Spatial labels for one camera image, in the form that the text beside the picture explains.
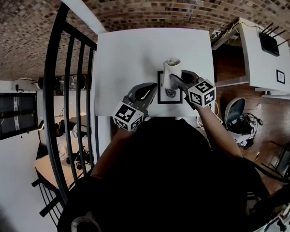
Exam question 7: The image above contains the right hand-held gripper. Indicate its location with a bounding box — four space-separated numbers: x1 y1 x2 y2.
168 69 217 110

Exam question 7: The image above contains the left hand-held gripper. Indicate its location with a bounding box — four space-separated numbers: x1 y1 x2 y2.
112 82 158 132

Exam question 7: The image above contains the white cloth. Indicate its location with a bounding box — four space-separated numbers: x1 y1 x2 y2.
162 57 182 90

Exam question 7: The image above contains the black picture frame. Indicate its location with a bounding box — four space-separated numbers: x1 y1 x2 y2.
157 71 184 104

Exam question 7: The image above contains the person's left forearm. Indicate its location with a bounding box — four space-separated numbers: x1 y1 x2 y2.
90 126 136 179

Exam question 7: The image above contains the person's right forearm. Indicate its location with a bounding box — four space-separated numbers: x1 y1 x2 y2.
197 105 244 160

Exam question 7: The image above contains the small black framed picture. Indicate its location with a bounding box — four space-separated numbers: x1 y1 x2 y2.
275 69 286 85

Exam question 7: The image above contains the grey shell chair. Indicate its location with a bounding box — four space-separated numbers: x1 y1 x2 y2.
224 97 247 128

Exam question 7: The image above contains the person's black clothing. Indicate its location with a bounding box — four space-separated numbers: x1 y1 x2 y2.
57 117 273 232

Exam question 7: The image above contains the black router with antennas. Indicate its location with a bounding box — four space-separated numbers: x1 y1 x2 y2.
258 22 290 57

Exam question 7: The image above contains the black metal railing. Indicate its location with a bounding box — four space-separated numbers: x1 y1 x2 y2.
31 2 98 228

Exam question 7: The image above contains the white beam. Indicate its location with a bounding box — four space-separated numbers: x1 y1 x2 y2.
43 0 107 35

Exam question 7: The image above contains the wooden table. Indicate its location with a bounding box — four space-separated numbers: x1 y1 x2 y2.
34 153 89 189

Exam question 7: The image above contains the black folding chair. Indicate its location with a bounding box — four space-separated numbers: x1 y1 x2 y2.
261 140 290 181

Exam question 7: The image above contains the black framed window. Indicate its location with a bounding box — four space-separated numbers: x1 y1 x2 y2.
0 92 39 143

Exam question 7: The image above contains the white cable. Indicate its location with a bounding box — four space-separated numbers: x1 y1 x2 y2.
197 100 223 130

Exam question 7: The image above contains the yellow cable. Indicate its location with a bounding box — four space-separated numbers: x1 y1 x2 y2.
221 20 240 40

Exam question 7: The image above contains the tangle of black cables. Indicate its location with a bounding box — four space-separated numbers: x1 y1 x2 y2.
232 113 264 150

